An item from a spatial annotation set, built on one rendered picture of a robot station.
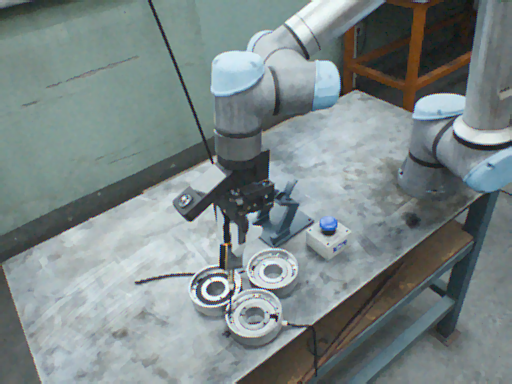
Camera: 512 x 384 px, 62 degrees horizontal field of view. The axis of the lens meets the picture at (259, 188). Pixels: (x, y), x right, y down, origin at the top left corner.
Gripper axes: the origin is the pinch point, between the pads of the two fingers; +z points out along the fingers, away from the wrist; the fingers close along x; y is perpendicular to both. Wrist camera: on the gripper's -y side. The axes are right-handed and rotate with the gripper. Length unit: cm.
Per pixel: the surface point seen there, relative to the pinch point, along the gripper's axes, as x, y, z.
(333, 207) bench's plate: 5.8, 33.4, 8.8
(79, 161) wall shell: 158, 5, 63
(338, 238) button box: -5.6, 23.4, 5.4
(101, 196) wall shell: 157, 11, 88
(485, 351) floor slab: -24, 92, 81
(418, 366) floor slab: -13, 69, 84
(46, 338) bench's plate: 14.9, -33.6, 18.0
